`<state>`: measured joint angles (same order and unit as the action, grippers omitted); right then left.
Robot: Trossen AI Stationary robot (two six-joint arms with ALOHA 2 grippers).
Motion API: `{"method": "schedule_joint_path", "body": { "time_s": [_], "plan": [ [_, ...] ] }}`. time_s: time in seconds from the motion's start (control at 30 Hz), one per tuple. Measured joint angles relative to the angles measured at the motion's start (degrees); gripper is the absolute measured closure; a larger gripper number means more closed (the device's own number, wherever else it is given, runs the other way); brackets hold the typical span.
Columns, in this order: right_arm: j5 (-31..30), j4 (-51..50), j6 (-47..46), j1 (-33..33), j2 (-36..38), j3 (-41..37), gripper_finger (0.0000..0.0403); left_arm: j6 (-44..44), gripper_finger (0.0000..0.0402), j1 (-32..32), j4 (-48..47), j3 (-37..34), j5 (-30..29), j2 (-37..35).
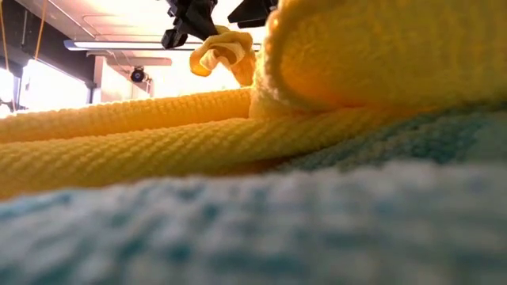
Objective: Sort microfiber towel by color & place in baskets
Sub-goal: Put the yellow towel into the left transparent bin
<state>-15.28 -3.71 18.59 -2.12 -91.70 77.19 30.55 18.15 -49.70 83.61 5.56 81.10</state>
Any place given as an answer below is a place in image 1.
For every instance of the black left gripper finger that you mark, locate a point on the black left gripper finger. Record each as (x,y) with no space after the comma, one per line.
(251,12)
(194,20)

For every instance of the yellow microfiber towel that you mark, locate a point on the yellow microfiber towel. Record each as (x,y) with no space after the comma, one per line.
(158,146)

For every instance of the blue microfiber towel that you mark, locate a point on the blue microfiber towel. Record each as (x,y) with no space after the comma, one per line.
(253,237)

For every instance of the ceiling light bar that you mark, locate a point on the ceiling light bar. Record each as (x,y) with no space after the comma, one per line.
(119,44)

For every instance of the black round ceiling camera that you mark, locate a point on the black round ceiling camera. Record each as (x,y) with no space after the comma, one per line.
(137,74)

